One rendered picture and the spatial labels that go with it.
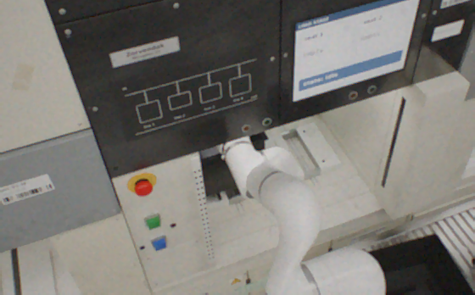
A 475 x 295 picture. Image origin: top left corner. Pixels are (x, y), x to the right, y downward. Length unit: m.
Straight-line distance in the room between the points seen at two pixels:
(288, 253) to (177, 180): 0.37
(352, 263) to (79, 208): 0.59
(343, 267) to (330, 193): 0.77
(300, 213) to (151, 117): 0.35
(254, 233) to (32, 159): 0.82
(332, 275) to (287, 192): 0.17
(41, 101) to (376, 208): 1.13
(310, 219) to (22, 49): 0.58
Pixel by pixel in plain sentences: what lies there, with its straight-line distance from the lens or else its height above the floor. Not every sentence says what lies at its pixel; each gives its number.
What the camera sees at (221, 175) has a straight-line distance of 1.63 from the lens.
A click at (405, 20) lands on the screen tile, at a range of 1.23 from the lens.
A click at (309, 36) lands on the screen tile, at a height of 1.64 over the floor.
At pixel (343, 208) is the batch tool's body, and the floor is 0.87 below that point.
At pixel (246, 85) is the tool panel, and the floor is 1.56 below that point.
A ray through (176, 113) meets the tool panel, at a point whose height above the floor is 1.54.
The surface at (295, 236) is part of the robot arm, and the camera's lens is 1.02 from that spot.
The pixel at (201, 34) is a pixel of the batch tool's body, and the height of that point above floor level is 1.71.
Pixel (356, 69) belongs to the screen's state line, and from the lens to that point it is 1.24.
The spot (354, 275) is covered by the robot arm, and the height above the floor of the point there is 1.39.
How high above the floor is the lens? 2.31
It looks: 47 degrees down
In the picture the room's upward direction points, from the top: 4 degrees counter-clockwise
